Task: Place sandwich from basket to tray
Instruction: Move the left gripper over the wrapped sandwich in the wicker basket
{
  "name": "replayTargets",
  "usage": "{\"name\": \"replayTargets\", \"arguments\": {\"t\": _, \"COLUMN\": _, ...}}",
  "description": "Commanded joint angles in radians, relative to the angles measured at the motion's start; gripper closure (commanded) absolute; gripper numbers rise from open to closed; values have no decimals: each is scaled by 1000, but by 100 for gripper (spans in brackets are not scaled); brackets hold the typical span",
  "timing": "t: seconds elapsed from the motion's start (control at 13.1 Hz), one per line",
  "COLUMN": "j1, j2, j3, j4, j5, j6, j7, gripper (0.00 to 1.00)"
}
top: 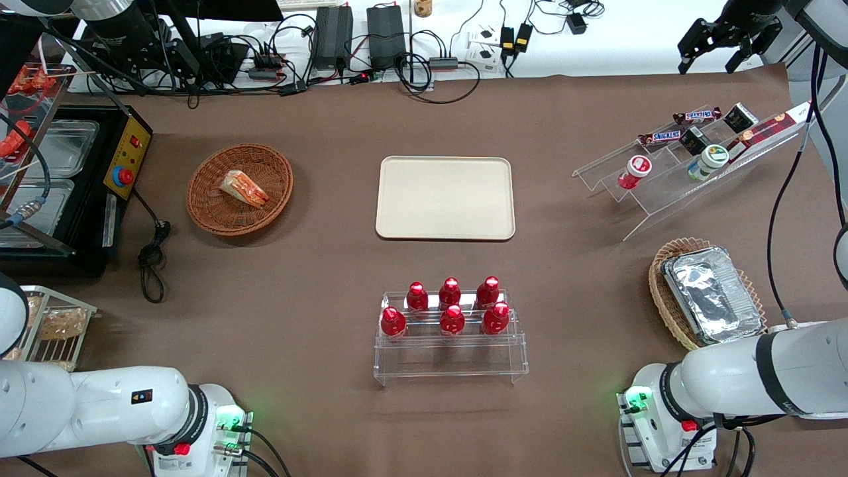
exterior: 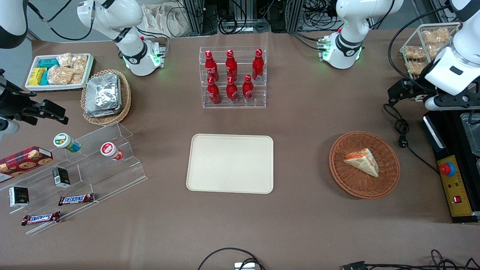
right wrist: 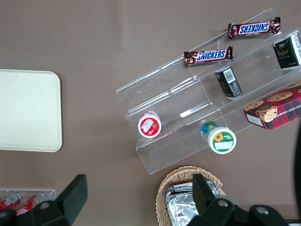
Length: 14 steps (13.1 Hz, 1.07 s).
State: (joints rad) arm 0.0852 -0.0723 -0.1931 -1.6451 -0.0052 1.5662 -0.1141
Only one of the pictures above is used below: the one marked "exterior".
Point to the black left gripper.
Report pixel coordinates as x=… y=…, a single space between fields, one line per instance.
x=419 y=86

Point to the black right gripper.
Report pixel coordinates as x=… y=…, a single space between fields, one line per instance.
x=14 y=105

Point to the triangular sandwich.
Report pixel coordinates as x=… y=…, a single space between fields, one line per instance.
x=362 y=161

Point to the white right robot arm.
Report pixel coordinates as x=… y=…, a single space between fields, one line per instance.
x=131 y=52

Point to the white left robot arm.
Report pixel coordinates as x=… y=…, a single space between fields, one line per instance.
x=348 y=41

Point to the white rectangular snack tray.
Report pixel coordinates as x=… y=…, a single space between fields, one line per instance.
x=56 y=88

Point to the oval light wicker basket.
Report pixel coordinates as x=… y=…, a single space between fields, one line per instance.
x=108 y=120

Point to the round brown wicker basket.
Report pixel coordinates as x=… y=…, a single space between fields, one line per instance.
x=356 y=185

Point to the cream plastic tray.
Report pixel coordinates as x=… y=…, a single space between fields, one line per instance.
x=228 y=165

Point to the clear bag of crackers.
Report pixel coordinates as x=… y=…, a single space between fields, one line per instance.
x=79 y=63
x=60 y=75
x=437 y=36
x=64 y=60
x=435 y=50
x=416 y=67
x=77 y=79
x=414 y=52

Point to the teal snack packet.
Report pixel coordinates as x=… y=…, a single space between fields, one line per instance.
x=48 y=63
x=44 y=79

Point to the green lid yogurt cup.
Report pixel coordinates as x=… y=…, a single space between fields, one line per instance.
x=62 y=140

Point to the yellow snack packet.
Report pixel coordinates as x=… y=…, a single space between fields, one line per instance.
x=36 y=76

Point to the silver foil packet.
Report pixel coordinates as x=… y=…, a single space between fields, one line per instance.
x=103 y=93
x=98 y=114

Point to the black appliance base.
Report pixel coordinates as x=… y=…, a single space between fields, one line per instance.
x=450 y=129

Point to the red tartan cookie box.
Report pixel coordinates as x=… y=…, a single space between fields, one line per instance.
x=22 y=161

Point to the red lid yogurt cup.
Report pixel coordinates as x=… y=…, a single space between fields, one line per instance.
x=108 y=149

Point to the small black carton box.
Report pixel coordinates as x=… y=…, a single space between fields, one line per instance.
x=60 y=177
x=20 y=196

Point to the clear plastic container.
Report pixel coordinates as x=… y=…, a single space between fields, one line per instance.
x=472 y=135

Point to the clear acrylic step shelf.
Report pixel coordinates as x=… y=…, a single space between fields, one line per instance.
x=112 y=176

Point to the red emergency stop button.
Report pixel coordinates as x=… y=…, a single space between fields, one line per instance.
x=447 y=169

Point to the Snickers chocolate bar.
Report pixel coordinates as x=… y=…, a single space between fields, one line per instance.
x=41 y=218
x=76 y=199

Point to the yellow control panel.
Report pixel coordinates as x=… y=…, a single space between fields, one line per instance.
x=460 y=187

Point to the beige cloth bag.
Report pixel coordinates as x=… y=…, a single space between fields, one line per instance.
x=165 y=20

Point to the clear acrylic bottle rack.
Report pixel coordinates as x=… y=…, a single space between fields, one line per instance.
x=262 y=95

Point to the red cola bottle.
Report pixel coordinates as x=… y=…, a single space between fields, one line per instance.
x=231 y=92
x=257 y=65
x=231 y=65
x=213 y=93
x=210 y=67
x=247 y=90

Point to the small grey device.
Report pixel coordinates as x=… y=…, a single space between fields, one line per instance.
x=244 y=267

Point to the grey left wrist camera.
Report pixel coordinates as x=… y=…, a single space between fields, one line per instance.
x=450 y=106

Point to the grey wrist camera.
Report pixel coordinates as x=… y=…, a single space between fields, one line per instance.
x=7 y=129
x=450 y=106

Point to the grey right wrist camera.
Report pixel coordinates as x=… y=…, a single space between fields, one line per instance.
x=7 y=129

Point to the aluminium frame post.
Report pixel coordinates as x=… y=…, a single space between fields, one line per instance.
x=195 y=15
x=296 y=15

